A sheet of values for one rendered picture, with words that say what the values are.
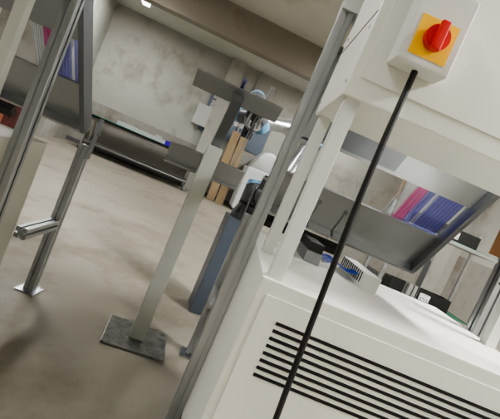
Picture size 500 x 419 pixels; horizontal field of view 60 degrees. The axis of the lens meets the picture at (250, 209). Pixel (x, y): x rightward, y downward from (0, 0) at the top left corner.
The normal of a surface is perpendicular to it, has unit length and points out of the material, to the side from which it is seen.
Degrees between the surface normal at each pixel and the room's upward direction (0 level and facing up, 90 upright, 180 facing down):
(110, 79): 90
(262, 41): 90
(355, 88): 90
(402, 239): 132
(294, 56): 90
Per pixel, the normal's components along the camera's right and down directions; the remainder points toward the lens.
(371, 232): -0.26, 0.68
